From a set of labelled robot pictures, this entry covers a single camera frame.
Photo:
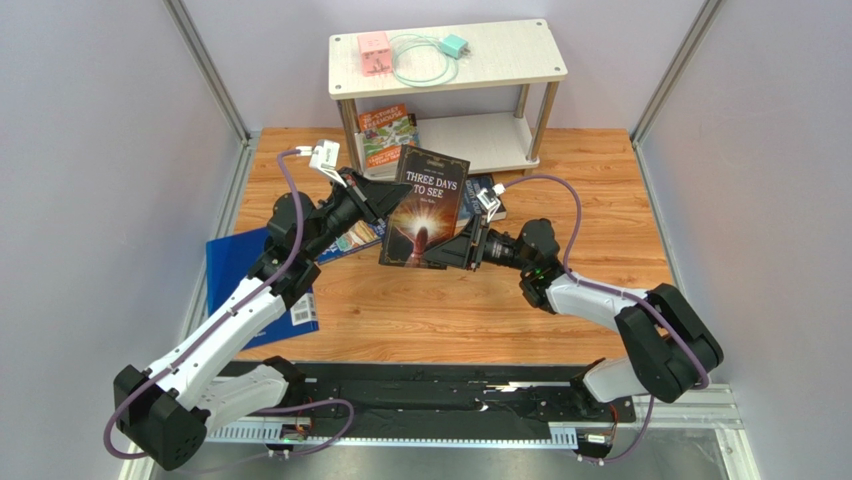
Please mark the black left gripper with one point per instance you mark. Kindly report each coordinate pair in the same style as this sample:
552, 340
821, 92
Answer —
365, 194

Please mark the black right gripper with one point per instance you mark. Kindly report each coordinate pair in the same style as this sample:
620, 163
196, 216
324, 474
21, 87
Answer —
476, 242

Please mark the light blue treehouse book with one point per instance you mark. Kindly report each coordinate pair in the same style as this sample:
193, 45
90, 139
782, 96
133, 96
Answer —
384, 172

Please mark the dark three days book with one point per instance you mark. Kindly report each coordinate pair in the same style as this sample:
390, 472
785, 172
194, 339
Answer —
428, 214

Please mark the orange treehouse book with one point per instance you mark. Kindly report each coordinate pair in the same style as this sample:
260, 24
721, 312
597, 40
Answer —
384, 131

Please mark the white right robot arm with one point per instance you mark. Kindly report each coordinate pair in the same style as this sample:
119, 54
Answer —
669, 349

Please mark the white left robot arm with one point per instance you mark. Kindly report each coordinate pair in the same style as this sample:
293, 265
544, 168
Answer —
170, 407

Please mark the blue 91-storey treehouse book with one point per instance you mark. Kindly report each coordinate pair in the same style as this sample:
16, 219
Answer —
359, 237

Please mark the pink power cube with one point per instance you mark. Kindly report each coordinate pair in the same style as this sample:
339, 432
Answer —
375, 53

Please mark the white two-tier shelf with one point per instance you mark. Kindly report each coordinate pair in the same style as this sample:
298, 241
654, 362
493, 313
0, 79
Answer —
520, 53

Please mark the mint green charger plug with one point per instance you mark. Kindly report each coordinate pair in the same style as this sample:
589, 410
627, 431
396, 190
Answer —
454, 46

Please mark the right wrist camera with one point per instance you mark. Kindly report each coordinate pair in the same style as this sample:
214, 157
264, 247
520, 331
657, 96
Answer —
489, 199

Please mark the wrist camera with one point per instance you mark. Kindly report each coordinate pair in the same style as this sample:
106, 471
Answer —
489, 199
323, 158

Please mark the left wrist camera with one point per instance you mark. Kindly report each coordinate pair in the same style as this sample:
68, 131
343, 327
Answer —
323, 158

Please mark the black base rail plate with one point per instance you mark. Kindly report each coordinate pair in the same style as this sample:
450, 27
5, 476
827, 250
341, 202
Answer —
435, 404

